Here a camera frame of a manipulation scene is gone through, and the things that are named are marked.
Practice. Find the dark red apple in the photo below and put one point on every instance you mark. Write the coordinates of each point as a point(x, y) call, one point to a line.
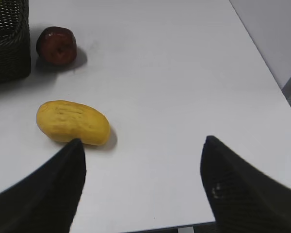
point(57, 46)

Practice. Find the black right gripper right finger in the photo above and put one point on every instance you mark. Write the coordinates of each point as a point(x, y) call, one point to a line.
point(242, 199)

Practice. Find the orange yellow mango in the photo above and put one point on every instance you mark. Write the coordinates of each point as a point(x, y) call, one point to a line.
point(63, 121)

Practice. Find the dark woven wicker basket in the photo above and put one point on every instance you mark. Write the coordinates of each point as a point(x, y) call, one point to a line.
point(15, 46)

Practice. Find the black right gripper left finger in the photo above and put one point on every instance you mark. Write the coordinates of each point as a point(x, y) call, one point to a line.
point(46, 201)

